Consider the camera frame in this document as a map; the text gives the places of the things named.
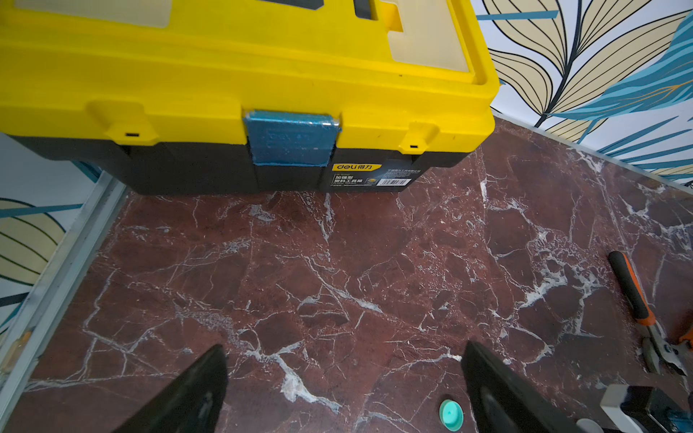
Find yellow black toolbox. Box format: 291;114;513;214
1;1;500;196

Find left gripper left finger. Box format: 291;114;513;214
116;345;228;432

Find orange handled pliers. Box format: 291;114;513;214
607;251;692;376

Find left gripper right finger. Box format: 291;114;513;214
461;341;579;433

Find green cap far left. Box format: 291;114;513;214
439;399;465;432

